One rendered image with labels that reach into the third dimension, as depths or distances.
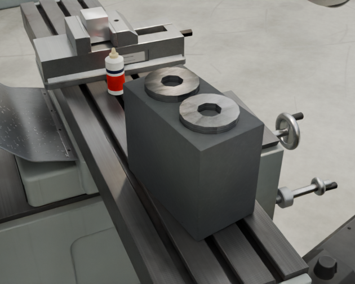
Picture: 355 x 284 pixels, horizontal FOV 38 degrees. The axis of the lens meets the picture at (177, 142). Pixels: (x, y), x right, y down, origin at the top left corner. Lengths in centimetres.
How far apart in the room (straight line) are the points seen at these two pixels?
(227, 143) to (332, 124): 207
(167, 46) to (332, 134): 159
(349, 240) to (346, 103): 170
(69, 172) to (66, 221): 14
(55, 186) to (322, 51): 256
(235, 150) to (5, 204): 65
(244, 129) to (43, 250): 69
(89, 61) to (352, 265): 77
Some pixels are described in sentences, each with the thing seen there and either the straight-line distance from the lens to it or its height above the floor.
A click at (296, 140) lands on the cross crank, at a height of 63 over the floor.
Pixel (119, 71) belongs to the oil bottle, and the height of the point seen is 99.
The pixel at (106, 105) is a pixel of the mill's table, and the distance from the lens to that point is 116.
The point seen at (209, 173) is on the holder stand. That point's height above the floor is 107.
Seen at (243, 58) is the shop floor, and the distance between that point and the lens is 330.
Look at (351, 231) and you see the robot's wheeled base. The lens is 139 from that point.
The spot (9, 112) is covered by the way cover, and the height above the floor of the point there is 89.
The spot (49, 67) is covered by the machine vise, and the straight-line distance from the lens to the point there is 122.
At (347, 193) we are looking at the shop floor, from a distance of 240.
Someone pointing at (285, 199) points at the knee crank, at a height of 52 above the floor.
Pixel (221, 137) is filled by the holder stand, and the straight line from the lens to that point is 74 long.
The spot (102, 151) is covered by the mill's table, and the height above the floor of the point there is 93.
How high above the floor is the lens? 156
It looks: 37 degrees down
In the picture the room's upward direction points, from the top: straight up
